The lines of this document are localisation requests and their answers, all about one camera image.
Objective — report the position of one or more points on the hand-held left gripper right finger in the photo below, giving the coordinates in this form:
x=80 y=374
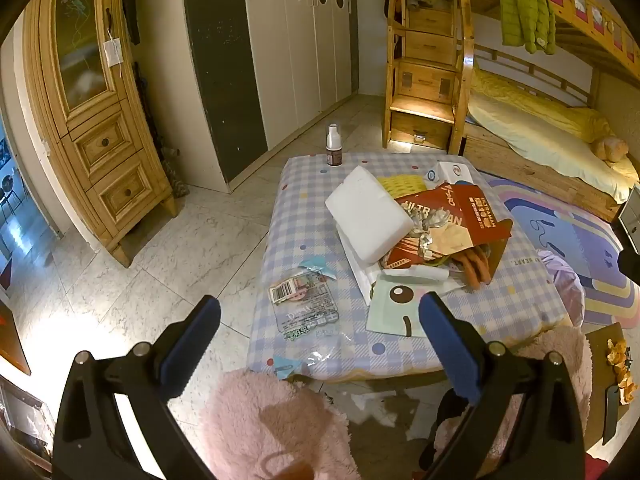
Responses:
x=447 y=345

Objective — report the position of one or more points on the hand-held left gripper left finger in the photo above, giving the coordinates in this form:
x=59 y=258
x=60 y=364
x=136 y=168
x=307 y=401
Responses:
x=192 y=345

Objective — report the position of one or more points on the purple trash bag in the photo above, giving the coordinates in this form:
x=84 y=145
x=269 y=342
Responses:
x=560 y=280

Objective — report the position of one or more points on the orange plush item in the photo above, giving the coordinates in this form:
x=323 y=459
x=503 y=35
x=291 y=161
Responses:
x=475 y=265

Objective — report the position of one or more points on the red printed cardboard box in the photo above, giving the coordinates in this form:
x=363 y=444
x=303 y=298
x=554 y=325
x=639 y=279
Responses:
x=450 y=220

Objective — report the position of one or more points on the yellow foam net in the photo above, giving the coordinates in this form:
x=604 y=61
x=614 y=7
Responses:
x=395 y=185

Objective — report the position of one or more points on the white nightstand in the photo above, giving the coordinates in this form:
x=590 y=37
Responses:
x=629 y=222

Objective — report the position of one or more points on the pale green face card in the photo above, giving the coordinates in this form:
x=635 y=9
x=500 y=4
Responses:
x=395 y=305

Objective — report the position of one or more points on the pastel rainbow rug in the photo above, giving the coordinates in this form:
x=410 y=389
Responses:
x=560 y=230

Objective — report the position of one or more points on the light blue paper scrap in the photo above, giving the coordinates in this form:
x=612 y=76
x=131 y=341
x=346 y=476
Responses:
x=315 y=265
x=287 y=366

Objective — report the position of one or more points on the orange peels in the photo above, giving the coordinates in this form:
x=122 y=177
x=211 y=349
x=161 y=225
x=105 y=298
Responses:
x=620 y=365

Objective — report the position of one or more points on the clear plastic wrapper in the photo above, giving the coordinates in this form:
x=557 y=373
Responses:
x=302 y=305

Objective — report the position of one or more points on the tan plush toy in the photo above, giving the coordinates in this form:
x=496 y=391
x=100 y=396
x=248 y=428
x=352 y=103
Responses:
x=610 y=149

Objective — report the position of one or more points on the crumpled silver foil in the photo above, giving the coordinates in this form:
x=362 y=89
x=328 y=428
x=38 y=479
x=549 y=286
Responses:
x=425 y=225

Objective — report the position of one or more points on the wooden bunk bed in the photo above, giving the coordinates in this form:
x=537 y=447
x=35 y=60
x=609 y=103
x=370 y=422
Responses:
x=545 y=170

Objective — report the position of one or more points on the black knife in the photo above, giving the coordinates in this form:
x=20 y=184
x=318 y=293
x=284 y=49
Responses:
x=610 y=410

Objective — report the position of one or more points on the white foam block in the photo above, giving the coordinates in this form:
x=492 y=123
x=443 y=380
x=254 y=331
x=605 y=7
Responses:
x=367 y=215

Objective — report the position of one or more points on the patterned bag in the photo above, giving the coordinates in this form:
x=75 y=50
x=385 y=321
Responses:
x=172 y=175

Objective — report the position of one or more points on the table with checkered tablecloth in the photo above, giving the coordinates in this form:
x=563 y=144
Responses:
x=310 y=220

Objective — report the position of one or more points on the small white box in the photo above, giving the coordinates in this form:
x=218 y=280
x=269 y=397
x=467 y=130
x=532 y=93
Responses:
x=452 y=170

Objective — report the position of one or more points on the brown framed board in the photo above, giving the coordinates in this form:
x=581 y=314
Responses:
x=12 y=340

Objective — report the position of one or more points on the yellow blanket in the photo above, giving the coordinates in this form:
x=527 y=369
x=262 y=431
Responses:
x=540 y=102

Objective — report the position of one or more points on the brown pump bottle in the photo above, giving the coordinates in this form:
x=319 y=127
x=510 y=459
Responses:
x=333 y=152

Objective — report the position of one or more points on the wooden cabinet with drawers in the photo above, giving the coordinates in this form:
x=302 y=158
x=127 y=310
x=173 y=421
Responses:
x=95 y=125

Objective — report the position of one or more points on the wooden stair drawers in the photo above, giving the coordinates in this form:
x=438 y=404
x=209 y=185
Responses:
x=425 y=80

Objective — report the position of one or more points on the green puffer jacket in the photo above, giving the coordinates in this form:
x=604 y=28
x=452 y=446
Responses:
x=525 y=10

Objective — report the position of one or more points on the white paper tag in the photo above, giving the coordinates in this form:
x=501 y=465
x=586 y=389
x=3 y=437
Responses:
x=112 y=52

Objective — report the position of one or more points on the white wardrobe with round holes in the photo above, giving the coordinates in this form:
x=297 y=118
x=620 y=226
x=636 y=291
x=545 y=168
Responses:
x=280 y=50

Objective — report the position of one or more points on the black hanging cloth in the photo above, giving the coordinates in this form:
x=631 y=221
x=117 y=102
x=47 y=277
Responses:
x=131 y=7

